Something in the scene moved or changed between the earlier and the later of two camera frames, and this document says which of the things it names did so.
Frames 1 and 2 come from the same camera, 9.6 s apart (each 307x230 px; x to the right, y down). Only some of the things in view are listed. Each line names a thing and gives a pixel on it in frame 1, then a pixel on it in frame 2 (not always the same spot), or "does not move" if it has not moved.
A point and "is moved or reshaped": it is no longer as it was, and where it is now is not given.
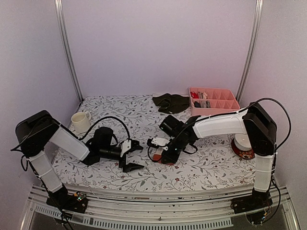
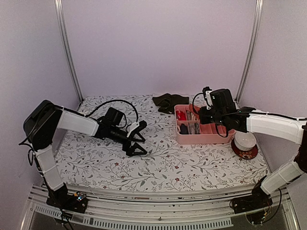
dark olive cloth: [170, 103] does not move
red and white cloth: [155, 153] → [181, 115]
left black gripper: [131, 166] → [130, 150]
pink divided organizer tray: [206, 100] is moved or reshaped
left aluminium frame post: [58, 5] does not move
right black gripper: [172, 159] → [204, 119]
